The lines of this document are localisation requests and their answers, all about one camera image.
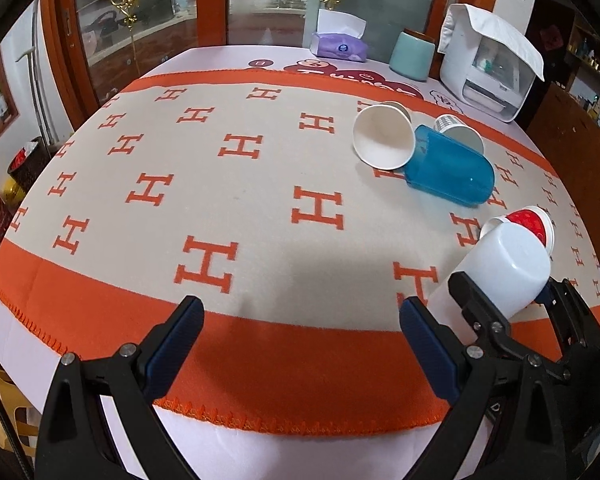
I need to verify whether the purple tissue pack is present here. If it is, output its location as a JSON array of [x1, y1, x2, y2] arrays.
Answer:
[[309, 9, 368, 63]]

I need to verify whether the white cloth on box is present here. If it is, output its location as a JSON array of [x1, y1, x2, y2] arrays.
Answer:
[[437, 3, 544, 80]]

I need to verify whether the orange beige H-pattern tablecloth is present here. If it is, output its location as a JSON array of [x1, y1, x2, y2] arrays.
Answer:
[[0, 68, 600, 437]]

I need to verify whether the dark wooden shelf cabinet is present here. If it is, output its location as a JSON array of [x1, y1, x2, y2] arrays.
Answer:
[[527, 0, 600, 262]]

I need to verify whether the wooden glass sliding door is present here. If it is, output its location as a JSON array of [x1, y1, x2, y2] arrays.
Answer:
[[41, 0, 495, 126]]

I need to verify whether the white desktop storage box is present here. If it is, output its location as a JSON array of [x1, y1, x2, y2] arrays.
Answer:
[[440, 34, 535, 122]]

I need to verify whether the blue transparent plastic cup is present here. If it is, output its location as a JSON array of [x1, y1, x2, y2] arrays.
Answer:
[[403, 125, 495, 207]]

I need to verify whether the red paper cup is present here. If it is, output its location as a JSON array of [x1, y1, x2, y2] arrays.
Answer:
[[505, 206, 555, 255]]

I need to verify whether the white plastic cup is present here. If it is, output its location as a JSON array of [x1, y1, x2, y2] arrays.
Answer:
[[427, 223, 550, 344]]

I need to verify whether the brown paper cup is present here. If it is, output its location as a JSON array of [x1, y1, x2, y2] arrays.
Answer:
[[352, 102, 416, 170]]

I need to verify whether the grey patterned paper cup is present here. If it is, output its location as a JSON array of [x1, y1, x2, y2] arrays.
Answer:
[[434, 114, 484, 154]]

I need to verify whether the teal canister with brown lid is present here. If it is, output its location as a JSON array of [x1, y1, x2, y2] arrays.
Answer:
[[389, 29, 436, 81]]

